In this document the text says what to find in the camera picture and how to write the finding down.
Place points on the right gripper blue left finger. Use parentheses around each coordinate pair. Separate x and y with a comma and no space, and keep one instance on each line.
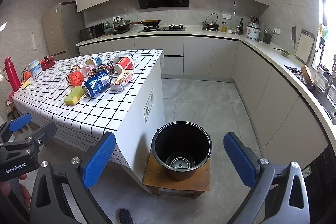
(85,172)

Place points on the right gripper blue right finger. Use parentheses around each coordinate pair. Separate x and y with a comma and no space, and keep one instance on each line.
(255,173)

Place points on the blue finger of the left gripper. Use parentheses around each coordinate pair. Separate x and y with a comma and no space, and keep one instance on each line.
(40,136)
(8,128)

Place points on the black drink can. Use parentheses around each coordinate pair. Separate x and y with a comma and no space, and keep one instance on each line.
(95,71)

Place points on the blue patterned paper cup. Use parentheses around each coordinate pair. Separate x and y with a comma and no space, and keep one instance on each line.
(96,61)

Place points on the kitchen cleaver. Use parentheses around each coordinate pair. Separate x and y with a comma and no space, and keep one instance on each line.
(293,35)

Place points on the person's left hand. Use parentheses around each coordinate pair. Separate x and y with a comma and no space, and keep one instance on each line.
(17,188)

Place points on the small yellow sponge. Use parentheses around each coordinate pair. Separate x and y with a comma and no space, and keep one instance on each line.
(26,84)

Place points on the red thermos flask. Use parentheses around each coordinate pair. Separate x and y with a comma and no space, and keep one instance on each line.
(11,75)

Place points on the orange plastic bag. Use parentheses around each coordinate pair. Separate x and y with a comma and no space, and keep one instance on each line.
(76,78)

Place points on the blue Pepsi can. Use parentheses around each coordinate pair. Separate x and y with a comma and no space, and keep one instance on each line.
(96,84)

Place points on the blue white tub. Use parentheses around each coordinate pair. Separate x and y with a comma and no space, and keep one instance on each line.
(35,68)

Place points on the colourful drink can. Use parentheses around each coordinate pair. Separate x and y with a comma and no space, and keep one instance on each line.
(75,68)

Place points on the red small box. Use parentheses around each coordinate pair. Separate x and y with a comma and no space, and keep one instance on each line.
(47,62)

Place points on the pink clear plastic bag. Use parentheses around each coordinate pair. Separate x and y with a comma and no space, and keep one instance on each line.
(86,68)

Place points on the brown wooden stool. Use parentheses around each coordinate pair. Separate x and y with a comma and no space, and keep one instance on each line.
(160,184)

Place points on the black plastic bucket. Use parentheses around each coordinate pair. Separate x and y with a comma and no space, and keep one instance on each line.
(181,148)

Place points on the snack packet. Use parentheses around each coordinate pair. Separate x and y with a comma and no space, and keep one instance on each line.
(122,80)

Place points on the red paper cup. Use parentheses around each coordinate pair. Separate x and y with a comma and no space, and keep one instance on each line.
(125,63)

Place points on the black microwave oven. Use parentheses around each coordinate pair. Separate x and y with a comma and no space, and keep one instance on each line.
(92,32)

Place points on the beige refrigerator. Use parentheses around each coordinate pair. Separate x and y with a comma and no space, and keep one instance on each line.
(61,27)

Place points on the green ceramic vase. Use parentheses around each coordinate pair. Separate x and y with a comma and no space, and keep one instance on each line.
(108,28)

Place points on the lidded wok pot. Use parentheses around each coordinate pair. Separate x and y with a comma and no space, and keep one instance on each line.
(122,24)

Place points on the black utensil holder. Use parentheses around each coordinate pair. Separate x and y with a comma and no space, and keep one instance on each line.
(268,36)

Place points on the cutting board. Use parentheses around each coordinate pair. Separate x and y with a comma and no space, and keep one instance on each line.
(305,46)

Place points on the dark glass bottle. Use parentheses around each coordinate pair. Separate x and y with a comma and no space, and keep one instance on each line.
(241,27)

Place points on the gas stove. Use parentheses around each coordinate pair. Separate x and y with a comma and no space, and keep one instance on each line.
(171,27)

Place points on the white rice cooker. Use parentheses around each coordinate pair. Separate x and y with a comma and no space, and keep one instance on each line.
(253,30)

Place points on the frying pan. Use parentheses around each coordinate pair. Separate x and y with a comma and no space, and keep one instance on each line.
(148,23)

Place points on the orange juice jar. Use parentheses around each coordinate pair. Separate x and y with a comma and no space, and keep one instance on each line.
(224,27)

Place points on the kettle on rack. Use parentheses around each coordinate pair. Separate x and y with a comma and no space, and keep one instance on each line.
(210,23)

